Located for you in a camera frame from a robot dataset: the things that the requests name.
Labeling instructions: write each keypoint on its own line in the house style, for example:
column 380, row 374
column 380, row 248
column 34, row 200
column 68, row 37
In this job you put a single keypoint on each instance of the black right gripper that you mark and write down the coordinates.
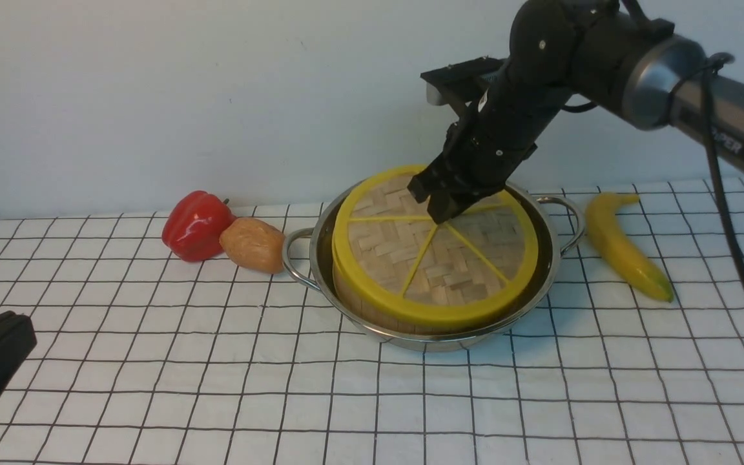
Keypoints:
column 497, row 133

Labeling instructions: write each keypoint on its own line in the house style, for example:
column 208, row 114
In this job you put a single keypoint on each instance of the yellow-rimmed bamboo steamer lid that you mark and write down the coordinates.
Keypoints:
column 379, row 219

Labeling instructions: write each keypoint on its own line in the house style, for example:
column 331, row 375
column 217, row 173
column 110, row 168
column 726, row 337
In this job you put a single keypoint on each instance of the yellow-rimmed bamboo steamer basket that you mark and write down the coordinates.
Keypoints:
column 432, row 296

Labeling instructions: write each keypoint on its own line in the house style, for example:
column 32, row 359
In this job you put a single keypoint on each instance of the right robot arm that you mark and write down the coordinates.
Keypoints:
column 574, row 56

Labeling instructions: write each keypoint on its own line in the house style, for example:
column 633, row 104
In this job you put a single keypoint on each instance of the stainless steel pot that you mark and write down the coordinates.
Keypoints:
column 308, row 258

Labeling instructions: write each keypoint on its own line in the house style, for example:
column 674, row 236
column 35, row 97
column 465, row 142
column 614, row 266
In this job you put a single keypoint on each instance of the brown bread roll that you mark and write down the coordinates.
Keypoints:
column 254, row 244

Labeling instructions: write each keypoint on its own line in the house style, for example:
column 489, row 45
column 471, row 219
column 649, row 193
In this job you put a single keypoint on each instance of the yellow banana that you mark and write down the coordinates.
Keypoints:
column 621, row 254

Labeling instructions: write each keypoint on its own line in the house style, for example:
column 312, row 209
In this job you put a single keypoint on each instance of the red bell pepper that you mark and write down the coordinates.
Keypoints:
column 193, row 229

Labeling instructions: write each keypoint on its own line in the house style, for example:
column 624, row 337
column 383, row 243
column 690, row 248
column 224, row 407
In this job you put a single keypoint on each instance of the white checkered tablecloth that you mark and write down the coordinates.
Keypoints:
column 141, row 358

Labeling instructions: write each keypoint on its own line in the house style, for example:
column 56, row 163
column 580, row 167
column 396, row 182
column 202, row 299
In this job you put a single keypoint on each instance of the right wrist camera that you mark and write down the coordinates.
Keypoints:
column 458, row 84

